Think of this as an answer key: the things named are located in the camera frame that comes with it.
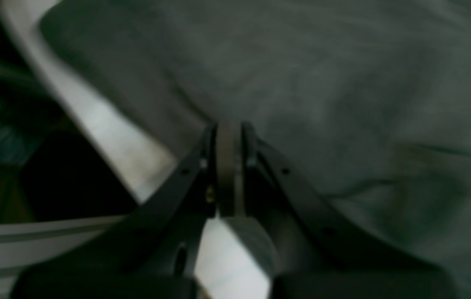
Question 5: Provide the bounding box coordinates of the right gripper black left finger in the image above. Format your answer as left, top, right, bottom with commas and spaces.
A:
11, 124, 221, 299

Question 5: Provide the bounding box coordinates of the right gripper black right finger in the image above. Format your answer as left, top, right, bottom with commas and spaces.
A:
242, 122, 457, 299

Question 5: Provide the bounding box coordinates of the dark grey t-shirt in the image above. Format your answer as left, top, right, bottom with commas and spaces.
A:
39, 0, 471, 299

